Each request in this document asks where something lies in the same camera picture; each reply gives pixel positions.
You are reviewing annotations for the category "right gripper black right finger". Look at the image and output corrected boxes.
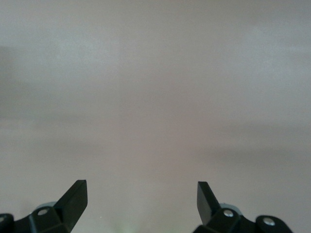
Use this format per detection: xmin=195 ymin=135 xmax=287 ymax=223
xmin=193 ymin=181 xmax=294 ymax=233

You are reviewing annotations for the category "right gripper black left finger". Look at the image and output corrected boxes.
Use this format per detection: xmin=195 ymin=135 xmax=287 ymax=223
xmin=0 ymin=179 xmax=88 ymax=233

